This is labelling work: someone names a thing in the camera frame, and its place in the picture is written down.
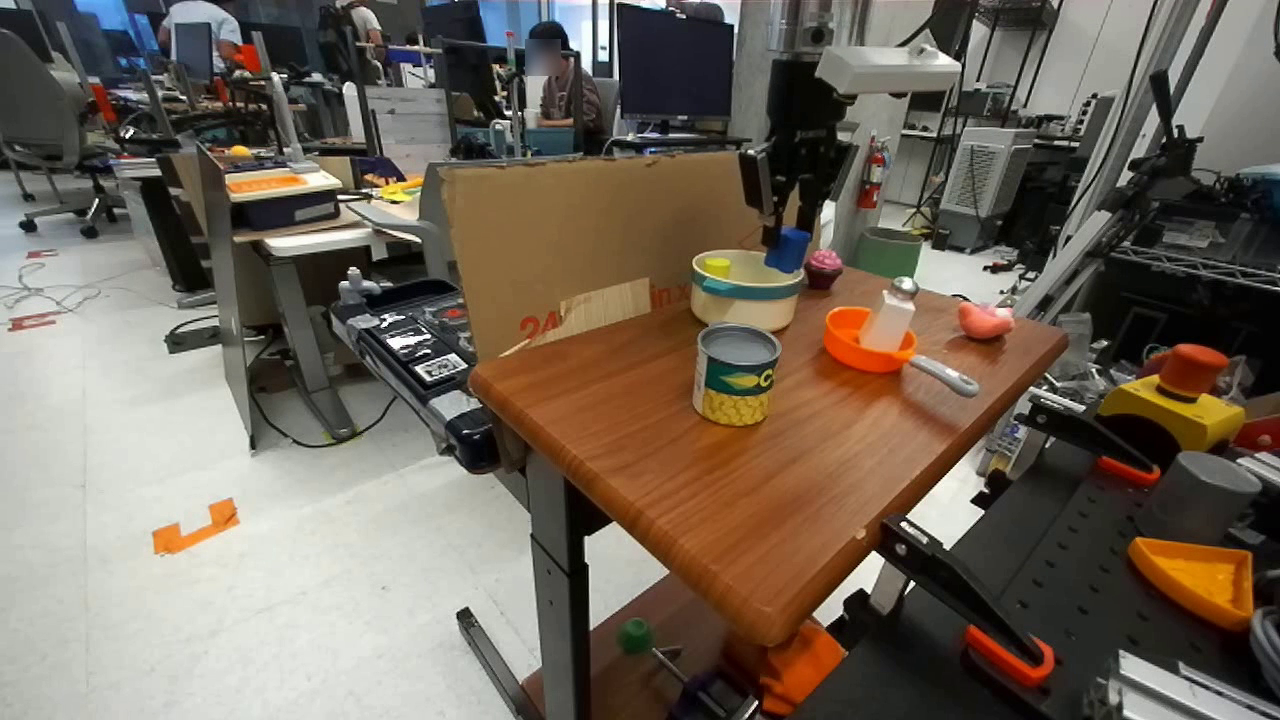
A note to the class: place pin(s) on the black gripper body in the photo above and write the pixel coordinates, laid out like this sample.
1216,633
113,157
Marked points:
807,123

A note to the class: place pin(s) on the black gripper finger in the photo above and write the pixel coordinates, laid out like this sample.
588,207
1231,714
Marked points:
759,180
818,207

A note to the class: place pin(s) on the pink sprinkled cupcake toy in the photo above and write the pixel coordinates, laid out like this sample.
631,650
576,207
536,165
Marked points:
825,269

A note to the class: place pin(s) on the red fire extinguisher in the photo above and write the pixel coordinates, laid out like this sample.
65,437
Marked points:
875,173

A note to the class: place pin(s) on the green bin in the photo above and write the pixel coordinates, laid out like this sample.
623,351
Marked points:
888,252

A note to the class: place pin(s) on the yellow toy cylinder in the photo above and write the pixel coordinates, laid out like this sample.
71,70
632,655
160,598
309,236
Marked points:
716,267

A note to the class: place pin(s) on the white salt shaker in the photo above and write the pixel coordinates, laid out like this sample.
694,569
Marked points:
887,323

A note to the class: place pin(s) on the orange toy frying pan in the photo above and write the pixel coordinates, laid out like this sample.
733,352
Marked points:
845,345

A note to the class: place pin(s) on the dark computer monitor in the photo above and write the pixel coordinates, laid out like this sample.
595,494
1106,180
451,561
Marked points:
674,67

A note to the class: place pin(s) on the white appliance unit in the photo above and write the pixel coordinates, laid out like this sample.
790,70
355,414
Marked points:
979,184

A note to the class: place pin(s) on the brown cardboard sheet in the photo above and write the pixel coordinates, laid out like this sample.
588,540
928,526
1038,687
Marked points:
601,224

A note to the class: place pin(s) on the corn tin can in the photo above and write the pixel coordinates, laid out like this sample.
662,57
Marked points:
733,383

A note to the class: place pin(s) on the seated dark-haired person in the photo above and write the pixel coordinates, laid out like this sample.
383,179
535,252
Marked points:
567,84

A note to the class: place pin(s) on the white printed sign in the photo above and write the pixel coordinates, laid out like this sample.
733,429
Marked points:
404,127

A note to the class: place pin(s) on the black power strip tray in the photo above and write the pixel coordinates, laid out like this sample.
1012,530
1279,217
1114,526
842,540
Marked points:
420,352

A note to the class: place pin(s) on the black equipment cart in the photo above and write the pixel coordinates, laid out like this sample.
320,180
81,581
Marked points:
1186,294

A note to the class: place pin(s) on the yellow emergency stop box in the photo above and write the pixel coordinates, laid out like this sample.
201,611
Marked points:
1174,405

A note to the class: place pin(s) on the black perforated mounting board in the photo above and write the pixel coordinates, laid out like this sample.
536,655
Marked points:
1066,561

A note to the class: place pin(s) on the grey office desk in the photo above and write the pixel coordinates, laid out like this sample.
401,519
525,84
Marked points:
303,245

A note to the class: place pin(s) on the green knob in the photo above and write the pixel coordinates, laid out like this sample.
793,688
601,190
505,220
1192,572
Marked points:
632,639

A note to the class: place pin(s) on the orange-topped black box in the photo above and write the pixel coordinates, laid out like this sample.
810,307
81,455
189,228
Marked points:
281,193

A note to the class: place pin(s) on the grey plastic cylinder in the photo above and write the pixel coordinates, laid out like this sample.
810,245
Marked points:
1192,503

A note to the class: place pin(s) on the orange wedge block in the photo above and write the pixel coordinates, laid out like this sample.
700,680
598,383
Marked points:
1203,581

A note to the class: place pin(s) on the person in white shirt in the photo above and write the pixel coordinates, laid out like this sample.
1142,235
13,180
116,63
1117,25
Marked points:
201,25

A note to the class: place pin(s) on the aluminium extrusion bar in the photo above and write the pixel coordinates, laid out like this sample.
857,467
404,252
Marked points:
1174,687

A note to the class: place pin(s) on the orange floor marker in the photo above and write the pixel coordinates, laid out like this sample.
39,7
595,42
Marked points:
194,530

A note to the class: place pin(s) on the grey office chair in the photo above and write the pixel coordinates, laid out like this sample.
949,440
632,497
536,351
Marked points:
41,123

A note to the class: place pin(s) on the grey table leg frame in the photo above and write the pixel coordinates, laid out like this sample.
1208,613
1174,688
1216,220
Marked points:
556,584

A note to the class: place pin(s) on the orange printed bracket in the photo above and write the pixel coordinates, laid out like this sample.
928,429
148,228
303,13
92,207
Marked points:
803,665

